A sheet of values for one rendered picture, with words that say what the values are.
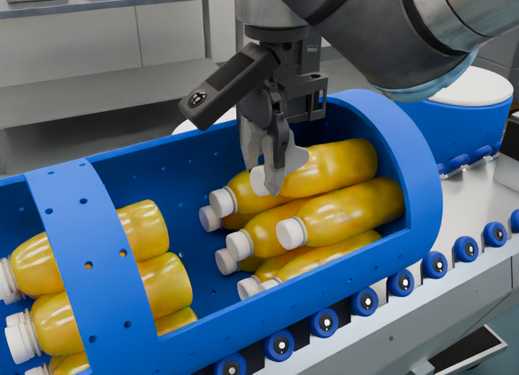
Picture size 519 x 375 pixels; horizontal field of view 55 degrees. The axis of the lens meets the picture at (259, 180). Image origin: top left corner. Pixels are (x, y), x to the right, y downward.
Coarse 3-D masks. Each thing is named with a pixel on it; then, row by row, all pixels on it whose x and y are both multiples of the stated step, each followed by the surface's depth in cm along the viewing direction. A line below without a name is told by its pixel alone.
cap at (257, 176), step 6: (258, 168) 64; (252, 174) 65; (258, 174) 64; (264, 174) 63; (252, 180) 65; (258, 180) 64; (264, 180) 63; (252, 186) 66; (258, 186) 64; (264, 186) 63; (258, 192) 64; (264, 192) 63
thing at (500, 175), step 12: (516, 120) 99; (516, 132) 98; (504, 144) 101; (516, 144) 99; (504, 156) 104; (516, 156) 100; (504, 168) 105; (516, 168) 103; (504, 180) 106; (516, 180) 103
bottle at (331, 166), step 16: (320, 144) 69; (336, 144) 69; (352, 144) 70; (368, 144) 71; (320, 160) 66; (336, 160) 67; (352, 160) 68; (368, 160) 70; (288, 176) 64; (304, 176) 64; (320, 176) 65; (336, 176) 67; (352, 176) 69; (368, 176) 71; (288, 192) 65; (304, 192) 66; (320, 192) 68
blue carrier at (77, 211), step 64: (320, 128) 84; (384, 128) 64; (0, 192) 58; (64, 192) 49; (128, 192) 71; (192, 192) 77; (0, 256) 65; (64, 256) 45; (128, 256) 47; (192, 256) 77; (384, 256) 63; (0, 320) 65; (128, 320) 46; (256, 320) 55
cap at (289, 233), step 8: (280, 224) 64; (288, 224) 64; (296, 224) 64; (280, 232) 65; (288, 232) 63; (296, 232) 63; (280, 240) 66; (288, 240) 64; (296, 240) 63; (288, 248) 64
